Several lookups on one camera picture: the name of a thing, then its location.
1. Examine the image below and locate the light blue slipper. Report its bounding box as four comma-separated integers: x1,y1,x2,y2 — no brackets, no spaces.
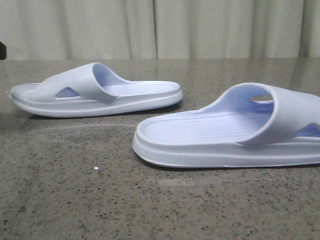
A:
132,83,320,168
9,62,183,118

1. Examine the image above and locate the pale pleated curtain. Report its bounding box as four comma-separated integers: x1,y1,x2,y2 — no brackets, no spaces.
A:
0,0,320,60

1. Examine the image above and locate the dark object at edge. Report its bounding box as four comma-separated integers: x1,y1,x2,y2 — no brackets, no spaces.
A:
0,42,7,60

